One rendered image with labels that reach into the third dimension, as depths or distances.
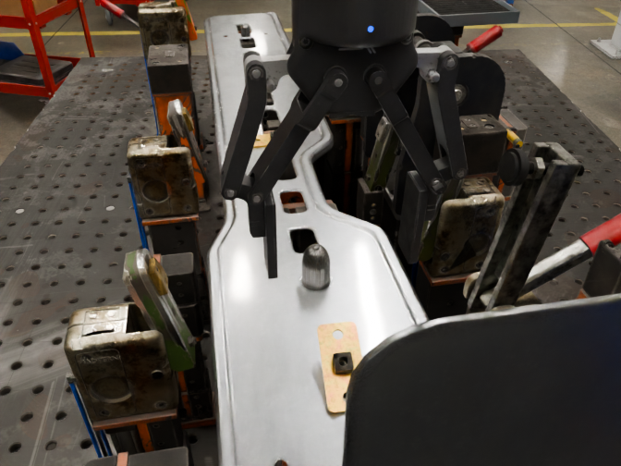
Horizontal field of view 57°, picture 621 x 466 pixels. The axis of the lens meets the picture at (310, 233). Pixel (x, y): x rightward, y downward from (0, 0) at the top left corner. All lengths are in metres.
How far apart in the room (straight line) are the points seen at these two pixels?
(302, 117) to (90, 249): 0.93
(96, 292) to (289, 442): 0.70
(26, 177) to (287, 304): 1.05
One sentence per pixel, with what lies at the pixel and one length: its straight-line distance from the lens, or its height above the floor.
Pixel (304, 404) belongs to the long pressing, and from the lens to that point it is 0.53.
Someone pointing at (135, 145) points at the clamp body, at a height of 1.04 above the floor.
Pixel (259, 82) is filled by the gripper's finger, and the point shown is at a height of 1.29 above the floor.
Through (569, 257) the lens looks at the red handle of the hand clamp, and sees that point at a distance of 0.55.
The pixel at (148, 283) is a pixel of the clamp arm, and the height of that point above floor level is 1.10.
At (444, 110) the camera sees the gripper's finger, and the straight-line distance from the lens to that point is 0.40.
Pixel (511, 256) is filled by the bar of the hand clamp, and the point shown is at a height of 1.13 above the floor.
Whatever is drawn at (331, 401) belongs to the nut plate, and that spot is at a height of 1.01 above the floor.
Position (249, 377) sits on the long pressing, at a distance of 0.55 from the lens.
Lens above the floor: 1.43
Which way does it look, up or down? 37 degrees down
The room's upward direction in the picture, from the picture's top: straight up
